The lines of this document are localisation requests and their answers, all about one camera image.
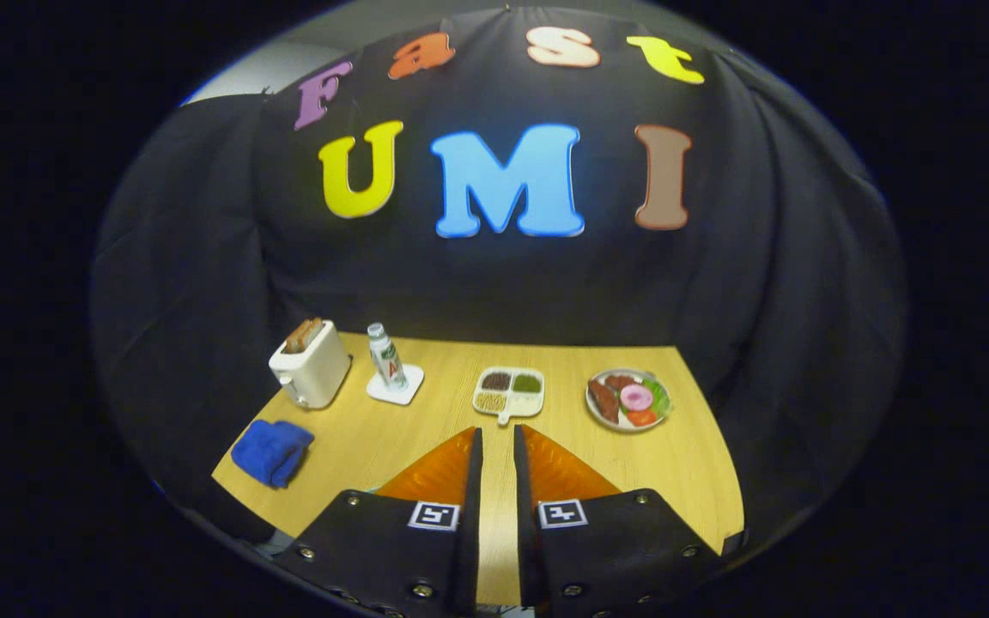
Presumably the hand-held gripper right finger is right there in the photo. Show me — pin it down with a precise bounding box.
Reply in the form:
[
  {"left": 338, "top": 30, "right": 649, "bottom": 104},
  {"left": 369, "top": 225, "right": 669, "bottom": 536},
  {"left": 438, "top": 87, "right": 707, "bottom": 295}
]
[{"left": 512, "top": 423, "right": 725, "bottom": 617}]

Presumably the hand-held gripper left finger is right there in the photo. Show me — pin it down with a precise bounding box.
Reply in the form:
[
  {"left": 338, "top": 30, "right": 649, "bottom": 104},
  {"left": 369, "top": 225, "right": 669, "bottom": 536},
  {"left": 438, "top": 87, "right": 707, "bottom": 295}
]
[{"left": 274, "top": 426, "right": 485, "bottom": 618}]

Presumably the white divided condiment dish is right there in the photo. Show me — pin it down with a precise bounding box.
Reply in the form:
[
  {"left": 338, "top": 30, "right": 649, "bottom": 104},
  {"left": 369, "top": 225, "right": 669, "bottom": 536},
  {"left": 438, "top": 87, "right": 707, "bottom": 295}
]
[{"left": 472, "top": 366, "right": 546, "bottom": 427}]

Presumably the white square coaster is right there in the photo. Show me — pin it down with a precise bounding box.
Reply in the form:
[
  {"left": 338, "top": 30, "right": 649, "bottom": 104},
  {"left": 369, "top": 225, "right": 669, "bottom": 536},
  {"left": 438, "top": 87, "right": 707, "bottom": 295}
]
[{"left": 366, "top": 363, "right": 426, "bottom": 407}]

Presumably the plate of meat and vegetables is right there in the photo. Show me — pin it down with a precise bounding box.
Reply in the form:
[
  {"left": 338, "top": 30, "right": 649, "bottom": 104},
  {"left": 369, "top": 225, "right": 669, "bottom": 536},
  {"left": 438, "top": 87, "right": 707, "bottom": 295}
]
[{"left": 585, "top": 368, "right": 672, "bottom": 433}]

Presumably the small white drink bottle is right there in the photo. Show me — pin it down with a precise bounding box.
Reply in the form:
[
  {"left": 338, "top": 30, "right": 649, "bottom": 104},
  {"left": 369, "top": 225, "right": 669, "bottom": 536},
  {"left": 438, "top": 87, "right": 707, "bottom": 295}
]
[{"left": 367, "top": 322, "right": 409, "bottom": 392}]

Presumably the blue folded cloth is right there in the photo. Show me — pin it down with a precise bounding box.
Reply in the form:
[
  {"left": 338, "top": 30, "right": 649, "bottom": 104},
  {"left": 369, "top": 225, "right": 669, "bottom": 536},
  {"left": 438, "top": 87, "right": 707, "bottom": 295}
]
[{"left": 230, "top": 419, "right": 316, "bottom": 490}]

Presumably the white toaster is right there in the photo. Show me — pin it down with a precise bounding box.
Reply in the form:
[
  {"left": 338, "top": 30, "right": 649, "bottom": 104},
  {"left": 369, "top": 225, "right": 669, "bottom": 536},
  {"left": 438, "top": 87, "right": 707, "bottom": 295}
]
[{"left": 268, "top": 319, "right": 353, "bottom": 410}]

